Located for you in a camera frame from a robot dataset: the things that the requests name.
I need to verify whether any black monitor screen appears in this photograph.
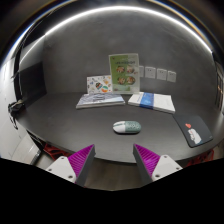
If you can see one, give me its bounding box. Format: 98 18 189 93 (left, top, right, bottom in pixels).
19 63 47 107

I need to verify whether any white wall socket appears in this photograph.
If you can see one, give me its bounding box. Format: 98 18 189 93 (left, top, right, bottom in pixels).
167 71 177 83
157 69 167 81
139 66 144 78
145 67 156 79

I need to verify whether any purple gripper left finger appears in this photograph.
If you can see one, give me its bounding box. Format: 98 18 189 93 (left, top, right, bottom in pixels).
47 144 95 187

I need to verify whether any white and blue book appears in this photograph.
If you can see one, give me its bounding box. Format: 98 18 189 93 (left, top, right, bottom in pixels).
128 92 175 114

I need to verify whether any green food poster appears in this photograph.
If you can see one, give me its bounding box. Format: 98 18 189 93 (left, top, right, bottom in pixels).
109 53 140 94

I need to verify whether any white colourful sticker card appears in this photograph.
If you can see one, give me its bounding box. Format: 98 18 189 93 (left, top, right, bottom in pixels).
87 75 112 94

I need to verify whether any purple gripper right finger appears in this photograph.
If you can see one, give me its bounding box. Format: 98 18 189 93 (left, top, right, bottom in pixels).
133 144 182 185

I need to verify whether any black mouse pad with cartoon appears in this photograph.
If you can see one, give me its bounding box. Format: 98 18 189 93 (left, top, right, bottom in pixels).
173 114 213 148

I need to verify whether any black cable bundle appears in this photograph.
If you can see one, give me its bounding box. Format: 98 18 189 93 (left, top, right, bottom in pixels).
7 99 26 131

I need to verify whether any white and green computer mouse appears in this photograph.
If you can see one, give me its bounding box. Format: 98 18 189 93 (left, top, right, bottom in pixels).
113 121 141 134

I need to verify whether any red crate under table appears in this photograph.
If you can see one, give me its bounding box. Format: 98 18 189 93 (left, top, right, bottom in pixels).
44 144 70 160

